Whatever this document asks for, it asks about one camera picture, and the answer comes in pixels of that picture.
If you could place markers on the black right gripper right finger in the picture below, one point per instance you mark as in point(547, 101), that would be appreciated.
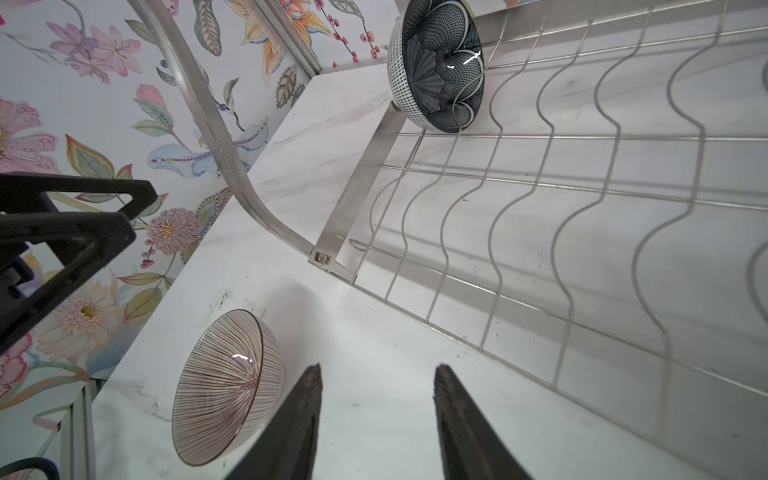
point(470, 448)

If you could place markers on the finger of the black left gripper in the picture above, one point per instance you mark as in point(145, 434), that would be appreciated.
point(25, 199)
point(82, 242)

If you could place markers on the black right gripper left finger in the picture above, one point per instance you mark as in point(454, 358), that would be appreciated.
point(286, 449)

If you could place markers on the dark patterned bowl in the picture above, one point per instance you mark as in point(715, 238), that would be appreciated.
point(436, 65)

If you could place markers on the stainless steel dish rack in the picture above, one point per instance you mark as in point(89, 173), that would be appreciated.
point(600, 229)

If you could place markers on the pink striped bowl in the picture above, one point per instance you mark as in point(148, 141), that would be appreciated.
point(228, 389)

